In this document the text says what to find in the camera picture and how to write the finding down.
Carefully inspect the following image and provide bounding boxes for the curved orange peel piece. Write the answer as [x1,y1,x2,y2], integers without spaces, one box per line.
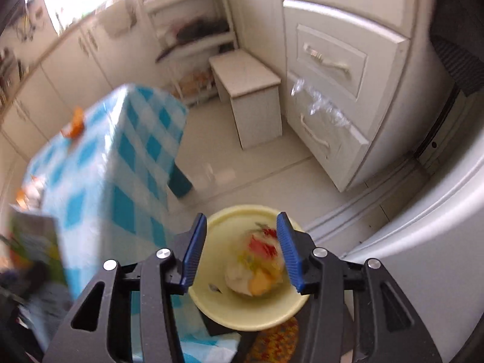
[61,107,85,139]

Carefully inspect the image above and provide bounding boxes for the trash in yellow basin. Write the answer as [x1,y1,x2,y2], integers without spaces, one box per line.
[225,223,286,297]

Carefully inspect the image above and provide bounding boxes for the yellow plastic trash basin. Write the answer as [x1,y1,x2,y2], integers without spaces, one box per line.
[189,205,309,332]

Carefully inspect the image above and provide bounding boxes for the white lower kitchen cabinets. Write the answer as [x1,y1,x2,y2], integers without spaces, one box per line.
[0,0,182,167]

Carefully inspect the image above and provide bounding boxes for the blue checkered plastic tablecloth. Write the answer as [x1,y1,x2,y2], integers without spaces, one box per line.
[27,84,240,362]

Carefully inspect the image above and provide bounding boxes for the clear plastic bag in drawer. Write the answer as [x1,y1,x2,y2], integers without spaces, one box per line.
[291,78,351,127]

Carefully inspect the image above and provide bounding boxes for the small white wooden stool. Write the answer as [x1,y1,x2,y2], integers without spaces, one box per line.
[209,49,282,150]

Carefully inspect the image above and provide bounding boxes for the white drawer cabinet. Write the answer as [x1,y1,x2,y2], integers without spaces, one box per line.
[277,0,421,193]

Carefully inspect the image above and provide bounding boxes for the black frying pan with lid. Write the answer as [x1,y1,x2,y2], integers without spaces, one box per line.
[155,17,235,63]

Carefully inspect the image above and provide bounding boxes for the white tiered storage rack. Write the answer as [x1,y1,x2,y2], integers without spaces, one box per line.
[139,0,239,106]

